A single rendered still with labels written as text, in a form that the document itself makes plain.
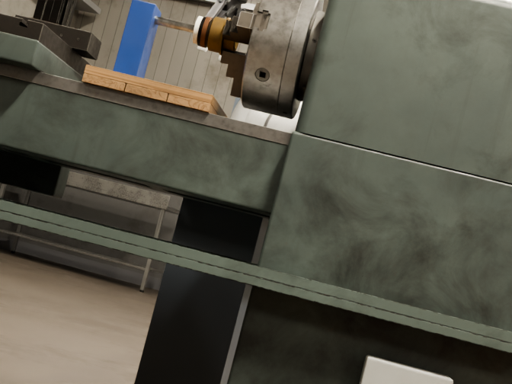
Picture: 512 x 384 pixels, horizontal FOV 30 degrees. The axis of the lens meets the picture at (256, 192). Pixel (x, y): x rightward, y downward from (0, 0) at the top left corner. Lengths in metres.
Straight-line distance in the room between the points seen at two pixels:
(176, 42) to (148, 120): 8.23
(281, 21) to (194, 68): 8.08
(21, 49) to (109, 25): 8.50
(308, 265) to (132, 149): 0.48
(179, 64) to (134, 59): 7.99
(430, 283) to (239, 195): 0.46
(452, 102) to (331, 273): 0.45
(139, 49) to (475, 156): 0.84
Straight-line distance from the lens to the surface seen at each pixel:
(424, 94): 2.10
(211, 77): 10.19
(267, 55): 2.19
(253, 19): 2.22
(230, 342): 2.78
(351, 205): 2.06
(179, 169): 2.15
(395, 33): 2.12
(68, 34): 2.47
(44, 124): 2.23
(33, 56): 2.20
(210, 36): 2.32
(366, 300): 1.97
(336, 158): 2.07
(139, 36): 2.35
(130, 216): 10.19
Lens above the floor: 0.58
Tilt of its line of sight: 4 degrees up
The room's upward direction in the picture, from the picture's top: 15 degrees clockwise
